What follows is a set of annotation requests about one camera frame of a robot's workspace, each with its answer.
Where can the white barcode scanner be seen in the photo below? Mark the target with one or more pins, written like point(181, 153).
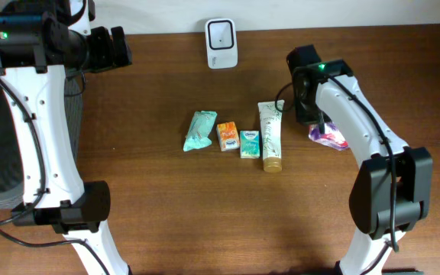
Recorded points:
point(221, 43)

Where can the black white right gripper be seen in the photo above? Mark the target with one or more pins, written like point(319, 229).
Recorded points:
point(302, 114)

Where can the white cream tube gold cap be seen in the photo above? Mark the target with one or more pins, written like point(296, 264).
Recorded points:
point(270, 128)

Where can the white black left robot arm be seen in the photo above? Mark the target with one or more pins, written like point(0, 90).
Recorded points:
point(42, 45)

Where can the orange tissue packet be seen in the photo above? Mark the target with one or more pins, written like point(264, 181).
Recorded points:
point(228, 136)

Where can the teal tissue packet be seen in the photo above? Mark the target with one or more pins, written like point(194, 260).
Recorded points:
point(250, 148)

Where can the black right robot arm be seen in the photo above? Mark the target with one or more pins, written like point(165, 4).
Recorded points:
point(391, 192)

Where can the teal snack bag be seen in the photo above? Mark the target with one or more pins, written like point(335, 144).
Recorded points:
point(200, 127)

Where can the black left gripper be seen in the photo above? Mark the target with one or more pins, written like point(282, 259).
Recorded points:
point(108, 58)

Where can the purple tissue pack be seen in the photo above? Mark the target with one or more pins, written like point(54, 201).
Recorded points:
point(331, 137)

